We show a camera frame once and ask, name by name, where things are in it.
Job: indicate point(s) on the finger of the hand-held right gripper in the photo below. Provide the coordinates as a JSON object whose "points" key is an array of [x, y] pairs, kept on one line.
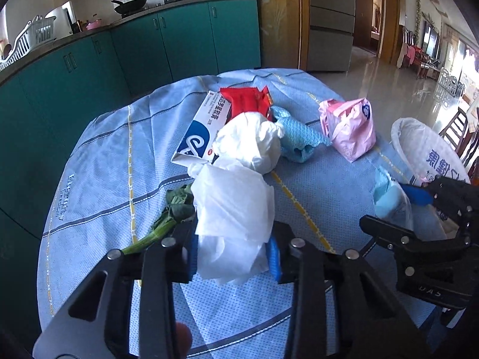
{"points": [[417, 195], [389, 233]]}

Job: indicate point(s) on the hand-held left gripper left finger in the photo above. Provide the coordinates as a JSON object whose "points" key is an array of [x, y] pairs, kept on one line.
{"points": [[191, 254]]}

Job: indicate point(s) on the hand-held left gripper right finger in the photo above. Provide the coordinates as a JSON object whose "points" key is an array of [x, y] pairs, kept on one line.
{"points": [[273, 258]]}

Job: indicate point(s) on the light blue plastic packet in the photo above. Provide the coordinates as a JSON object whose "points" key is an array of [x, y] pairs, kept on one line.
{"points": [[389, 198]]}

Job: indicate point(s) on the green vegetable stalk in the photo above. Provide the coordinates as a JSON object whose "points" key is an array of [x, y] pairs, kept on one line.
{"points": [[168, 213]]}

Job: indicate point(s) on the wastebasket with white liner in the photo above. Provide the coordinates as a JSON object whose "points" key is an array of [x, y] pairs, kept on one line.
{"points": [[423, 142]]}

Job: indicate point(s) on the white paper towel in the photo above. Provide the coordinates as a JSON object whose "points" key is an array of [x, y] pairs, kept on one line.
{"points": [[232, 213]]}

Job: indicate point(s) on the pink tissue packet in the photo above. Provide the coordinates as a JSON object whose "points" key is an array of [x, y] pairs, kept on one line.
{"points": [[350, 127]]}

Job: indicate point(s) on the white plastic bag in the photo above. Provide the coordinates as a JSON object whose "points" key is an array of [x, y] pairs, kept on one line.
{"points": [[250, 140]]}

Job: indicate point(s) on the light blue mesh cloth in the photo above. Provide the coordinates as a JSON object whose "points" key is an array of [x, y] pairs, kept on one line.
{"points": [[295, 138]]}

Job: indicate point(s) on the blue and white medicine box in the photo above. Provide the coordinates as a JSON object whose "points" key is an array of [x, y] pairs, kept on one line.
{"points": [[200, 131]]}

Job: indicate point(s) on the red snack packet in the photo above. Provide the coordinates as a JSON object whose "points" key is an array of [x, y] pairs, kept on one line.
{"points": [[247, 101]]}

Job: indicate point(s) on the person's left hand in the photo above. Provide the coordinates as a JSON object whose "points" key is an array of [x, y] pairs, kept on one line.
{"points": [[184, 342]]}

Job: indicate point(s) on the red-brown wooden chair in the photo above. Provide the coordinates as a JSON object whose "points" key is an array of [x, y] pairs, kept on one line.
{"points": [[458, 134]]}

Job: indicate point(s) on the blue checked tablecloth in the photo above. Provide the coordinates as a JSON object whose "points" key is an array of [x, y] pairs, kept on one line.
{"points": [[318, 194]]}

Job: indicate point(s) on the white play fence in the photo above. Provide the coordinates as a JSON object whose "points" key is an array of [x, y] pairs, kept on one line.
{"points": [[451, 84]]}

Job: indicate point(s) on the row of wooden chairs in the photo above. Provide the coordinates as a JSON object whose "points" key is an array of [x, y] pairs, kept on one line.
{"points": [[411, 54]]}

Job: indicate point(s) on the flat screen television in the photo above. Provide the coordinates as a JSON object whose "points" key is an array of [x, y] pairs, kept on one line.
{"points": [[431, 41]]}

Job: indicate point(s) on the green vine garland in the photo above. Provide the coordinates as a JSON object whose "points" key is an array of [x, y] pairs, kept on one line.
{"points": [[419, 13]]}

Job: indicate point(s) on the brown wooden door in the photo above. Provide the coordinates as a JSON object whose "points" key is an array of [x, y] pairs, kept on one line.
{"points": [[363, 15]]}

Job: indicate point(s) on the silver refrigerator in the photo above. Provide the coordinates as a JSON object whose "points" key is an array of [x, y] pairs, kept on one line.
{"points": [[331, 18]]}

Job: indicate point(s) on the teal lower cabinets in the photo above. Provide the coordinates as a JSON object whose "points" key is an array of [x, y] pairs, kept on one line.
{"points": [[168, 45]]}

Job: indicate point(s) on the wooden framed glass door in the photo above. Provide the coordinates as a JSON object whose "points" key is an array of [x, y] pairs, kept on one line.
{"points": [[280, 26]]}

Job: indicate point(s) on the pink bowl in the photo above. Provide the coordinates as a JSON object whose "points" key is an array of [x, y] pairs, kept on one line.
{"points": [[92, 24]]}

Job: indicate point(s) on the gas stove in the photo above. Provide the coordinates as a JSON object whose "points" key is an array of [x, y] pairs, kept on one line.
{"points": [[161, 4]]}

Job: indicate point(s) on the black wok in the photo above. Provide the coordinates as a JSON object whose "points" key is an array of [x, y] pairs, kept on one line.
{"points": [[131, 5]]}

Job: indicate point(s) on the white dish rack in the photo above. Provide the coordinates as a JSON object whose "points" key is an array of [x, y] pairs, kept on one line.
{"points": [[30, 41]]}

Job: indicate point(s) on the white kitchen appliance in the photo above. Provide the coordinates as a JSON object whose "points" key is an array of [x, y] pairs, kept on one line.
{"points": [[60, 20]]}

